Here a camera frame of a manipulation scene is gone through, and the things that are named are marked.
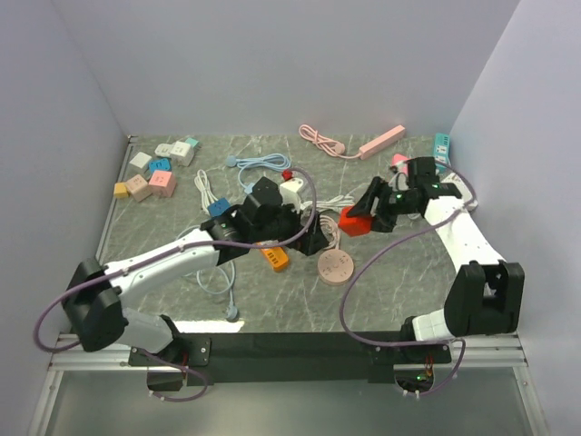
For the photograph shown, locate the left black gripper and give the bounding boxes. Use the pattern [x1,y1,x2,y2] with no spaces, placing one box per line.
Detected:
[252,198,329,256]

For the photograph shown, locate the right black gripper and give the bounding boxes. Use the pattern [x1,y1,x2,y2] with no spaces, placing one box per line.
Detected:
[345,176,418,234]

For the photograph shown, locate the red cube socket adapter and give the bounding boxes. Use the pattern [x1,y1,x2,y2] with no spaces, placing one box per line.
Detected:
[338,206,373,237]

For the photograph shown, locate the pink round power strip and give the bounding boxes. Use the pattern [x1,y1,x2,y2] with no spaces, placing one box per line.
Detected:
[316,213,355,288]

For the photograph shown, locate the orange power strip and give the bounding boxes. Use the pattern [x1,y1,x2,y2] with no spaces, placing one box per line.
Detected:
[260,242,290,273]

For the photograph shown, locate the pink cube socket adapter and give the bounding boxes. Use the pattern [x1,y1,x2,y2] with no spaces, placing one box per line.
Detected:
[148,170,177,198]

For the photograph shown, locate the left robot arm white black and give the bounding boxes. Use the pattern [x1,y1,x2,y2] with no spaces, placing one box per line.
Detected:
[63,177,329,365]

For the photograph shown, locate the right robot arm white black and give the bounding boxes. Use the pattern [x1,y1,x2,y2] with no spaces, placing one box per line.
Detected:
[339,156,525,362]

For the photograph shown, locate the blue cube socket adapter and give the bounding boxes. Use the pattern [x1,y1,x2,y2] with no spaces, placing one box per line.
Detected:
[207,197,231,218]

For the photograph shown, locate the pink triangular power strip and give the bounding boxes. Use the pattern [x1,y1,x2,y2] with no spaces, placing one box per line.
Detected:
[391,154,408,173]

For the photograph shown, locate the white triangular power strip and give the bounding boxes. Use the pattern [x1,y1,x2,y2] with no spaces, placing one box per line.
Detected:
[442,173,478,212]

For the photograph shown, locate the pink long power strip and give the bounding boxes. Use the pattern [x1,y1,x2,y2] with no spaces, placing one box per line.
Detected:
[299,124,407,160]

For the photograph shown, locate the light blue long power strip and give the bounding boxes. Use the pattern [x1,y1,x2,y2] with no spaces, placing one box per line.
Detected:
[225,153,291,193]

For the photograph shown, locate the teal power strip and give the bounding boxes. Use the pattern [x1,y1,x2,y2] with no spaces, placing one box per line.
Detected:
[432,133,451,173]

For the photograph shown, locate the light blue round power strip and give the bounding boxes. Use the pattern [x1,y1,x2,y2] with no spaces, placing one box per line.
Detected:
[176,226,241,324]

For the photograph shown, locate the white teal cube adapter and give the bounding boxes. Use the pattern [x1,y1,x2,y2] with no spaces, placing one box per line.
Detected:
[170,137,200,166]

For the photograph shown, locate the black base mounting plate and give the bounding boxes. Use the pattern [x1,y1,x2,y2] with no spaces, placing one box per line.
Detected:
[126,331,455,387]

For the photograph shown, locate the small blue adapter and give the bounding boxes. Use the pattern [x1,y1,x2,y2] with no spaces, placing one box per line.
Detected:
[148,157,172,174]

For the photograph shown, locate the white double adapter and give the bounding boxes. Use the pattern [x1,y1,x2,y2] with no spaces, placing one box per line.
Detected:
[154,144,173,159]

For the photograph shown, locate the beige pink cube adapter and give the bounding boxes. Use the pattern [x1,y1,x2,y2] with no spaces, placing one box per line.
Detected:
[124,174,152,203]

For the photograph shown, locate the small white flat adapter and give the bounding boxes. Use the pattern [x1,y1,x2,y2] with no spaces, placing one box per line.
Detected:
[129,152,152,173]

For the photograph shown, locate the yellow cube adapter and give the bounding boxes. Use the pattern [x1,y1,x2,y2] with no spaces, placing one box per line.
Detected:
[113,182,130,199]

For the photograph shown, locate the white coiled cable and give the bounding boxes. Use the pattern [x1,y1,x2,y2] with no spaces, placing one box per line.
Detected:
[193,168,221,214]

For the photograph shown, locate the aluminium rail frame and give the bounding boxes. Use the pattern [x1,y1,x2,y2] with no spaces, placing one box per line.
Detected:
[27,334,549,435]

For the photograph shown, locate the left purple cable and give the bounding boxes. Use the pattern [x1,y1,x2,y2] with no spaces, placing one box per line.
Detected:
[32,165,318,401]

